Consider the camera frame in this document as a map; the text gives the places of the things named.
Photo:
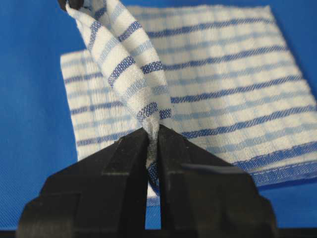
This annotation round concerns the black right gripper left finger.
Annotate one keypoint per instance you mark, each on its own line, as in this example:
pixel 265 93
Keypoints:
pixel 102 196

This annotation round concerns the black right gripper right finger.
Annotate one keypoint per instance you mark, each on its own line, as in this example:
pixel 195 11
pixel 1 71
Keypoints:
pixel 202 196

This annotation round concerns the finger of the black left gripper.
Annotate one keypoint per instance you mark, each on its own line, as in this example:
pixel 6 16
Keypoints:
pixel 75 4

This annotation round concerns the blue striped white towel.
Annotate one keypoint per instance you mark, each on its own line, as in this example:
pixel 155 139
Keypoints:
pixel 222 76

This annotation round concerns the blue table cover cloth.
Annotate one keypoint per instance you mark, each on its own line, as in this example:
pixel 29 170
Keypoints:
pixel 36 135

